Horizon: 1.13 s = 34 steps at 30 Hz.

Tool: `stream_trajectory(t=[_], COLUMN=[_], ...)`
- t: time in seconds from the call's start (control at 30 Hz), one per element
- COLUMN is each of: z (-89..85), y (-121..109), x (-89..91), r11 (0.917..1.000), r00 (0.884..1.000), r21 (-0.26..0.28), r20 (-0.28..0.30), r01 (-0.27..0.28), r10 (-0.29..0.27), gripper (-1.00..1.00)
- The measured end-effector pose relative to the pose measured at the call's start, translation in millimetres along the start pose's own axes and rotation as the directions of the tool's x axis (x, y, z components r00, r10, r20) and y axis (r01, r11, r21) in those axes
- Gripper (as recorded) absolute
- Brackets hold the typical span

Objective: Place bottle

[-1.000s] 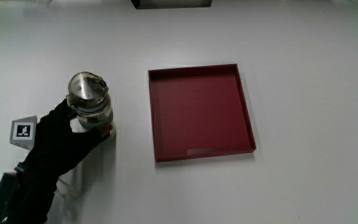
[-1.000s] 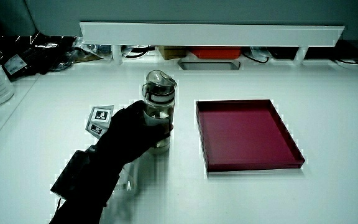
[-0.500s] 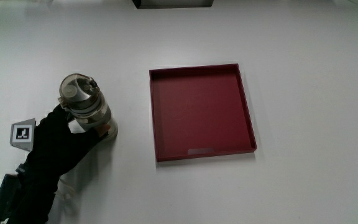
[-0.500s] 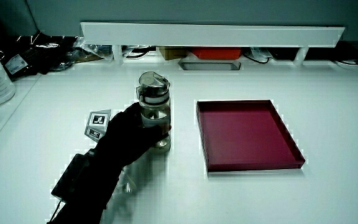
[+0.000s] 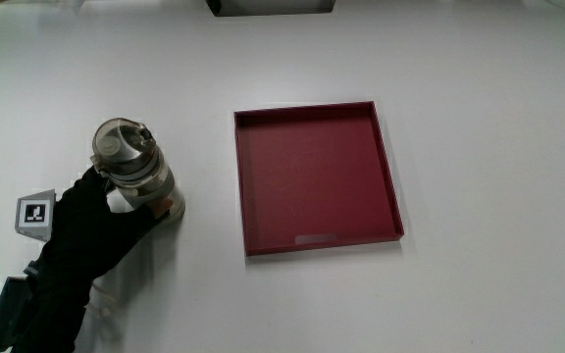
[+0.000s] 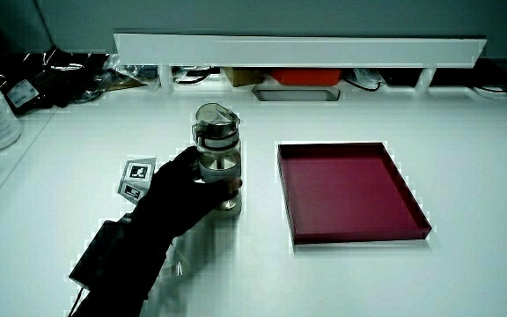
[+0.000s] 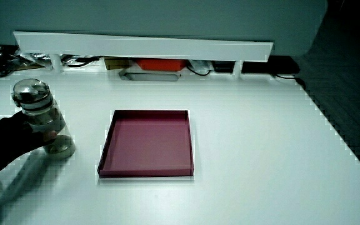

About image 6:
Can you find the person's left hand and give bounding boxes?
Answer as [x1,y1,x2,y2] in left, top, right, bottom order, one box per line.
[116,145,243,241]

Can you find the clear glass bottle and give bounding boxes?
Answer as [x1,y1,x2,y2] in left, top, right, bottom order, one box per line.
[191,102,243,217]

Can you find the black forearm sensor box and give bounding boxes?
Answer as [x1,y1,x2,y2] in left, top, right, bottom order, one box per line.
[68,219,125,291]

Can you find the clear plastic bag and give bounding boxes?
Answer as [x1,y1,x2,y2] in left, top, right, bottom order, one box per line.
[102,53,161,90]

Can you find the brown cardboard box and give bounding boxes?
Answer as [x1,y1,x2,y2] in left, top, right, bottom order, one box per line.
[223,66,266,88]

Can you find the black plastic bag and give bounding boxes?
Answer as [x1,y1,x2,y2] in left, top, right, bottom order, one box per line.
[0,48,110,116]

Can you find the dark red tray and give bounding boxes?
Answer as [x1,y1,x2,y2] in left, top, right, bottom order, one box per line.
[276,141,433,246]

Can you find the orange box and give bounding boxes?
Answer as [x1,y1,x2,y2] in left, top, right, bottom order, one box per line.
[269,68,343,87]

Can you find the white desk shelf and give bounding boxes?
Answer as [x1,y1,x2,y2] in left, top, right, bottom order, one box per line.
[113,33,488,94]

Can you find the thin black sensor cable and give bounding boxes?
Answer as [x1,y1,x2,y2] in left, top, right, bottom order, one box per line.
[66,286,85,317]

